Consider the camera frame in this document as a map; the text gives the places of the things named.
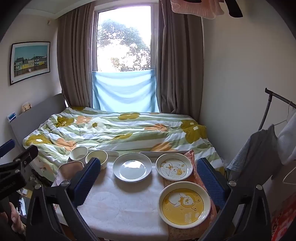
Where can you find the large yellow bear plate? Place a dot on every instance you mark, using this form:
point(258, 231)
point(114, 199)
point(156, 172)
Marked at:
point(185, 204)

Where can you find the plain white plate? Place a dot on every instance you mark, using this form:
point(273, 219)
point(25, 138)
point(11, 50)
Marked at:
point(131, 170)

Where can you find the light blue cloth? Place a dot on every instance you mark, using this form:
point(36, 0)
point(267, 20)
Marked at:
point(124, 90)

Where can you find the person's left hand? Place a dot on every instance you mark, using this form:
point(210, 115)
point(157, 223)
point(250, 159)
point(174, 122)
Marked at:
point(15, 220)

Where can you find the window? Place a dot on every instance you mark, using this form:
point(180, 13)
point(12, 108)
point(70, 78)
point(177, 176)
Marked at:
point(124, 37)

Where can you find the orange patterned cloth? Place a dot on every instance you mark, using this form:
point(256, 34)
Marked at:
point(196, 171)

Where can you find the pink towel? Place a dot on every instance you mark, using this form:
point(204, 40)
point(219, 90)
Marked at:
point(196, 9)

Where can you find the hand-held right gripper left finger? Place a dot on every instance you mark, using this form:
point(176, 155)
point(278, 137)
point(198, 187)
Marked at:
point(89, 178)

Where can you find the cream bowl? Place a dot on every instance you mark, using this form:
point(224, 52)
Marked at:
point(97, 158)

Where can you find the grey bed headboard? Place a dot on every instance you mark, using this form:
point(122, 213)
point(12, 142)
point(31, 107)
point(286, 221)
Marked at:
point(34, 115)

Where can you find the pink bowl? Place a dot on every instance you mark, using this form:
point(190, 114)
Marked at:
point(69, 170)

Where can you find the floral blanket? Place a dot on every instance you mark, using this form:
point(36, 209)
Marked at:
point(129, 132)

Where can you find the white mesh garment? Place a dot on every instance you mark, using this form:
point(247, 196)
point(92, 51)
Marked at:
point(288, 141)

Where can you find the framed houses picture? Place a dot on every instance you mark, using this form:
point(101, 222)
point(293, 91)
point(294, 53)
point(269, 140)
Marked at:
point(30, 62)

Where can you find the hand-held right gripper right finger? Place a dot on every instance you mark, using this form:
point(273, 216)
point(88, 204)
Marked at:
point(209, 178)

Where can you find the red printed bag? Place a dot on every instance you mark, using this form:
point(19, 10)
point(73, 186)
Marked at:
point(284, 220)

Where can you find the white cup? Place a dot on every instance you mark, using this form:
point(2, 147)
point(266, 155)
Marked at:
point(78, 153)

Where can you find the small duck print plate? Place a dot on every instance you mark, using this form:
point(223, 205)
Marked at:
point(174, 166)

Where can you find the white tablecloth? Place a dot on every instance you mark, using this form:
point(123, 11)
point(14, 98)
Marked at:
point(124, 204)

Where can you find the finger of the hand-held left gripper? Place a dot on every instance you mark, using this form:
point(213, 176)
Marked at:
point(8, 146)
point(26, 155)

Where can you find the grey shirt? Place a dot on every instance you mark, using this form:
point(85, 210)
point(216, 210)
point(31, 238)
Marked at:
point(256, 150)

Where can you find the brown curtain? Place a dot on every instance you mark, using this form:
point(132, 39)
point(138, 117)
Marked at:
point(180, 64)
point(74, 62)

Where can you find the black clothes rack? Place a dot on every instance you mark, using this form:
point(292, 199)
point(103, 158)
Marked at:
point(268, 102)

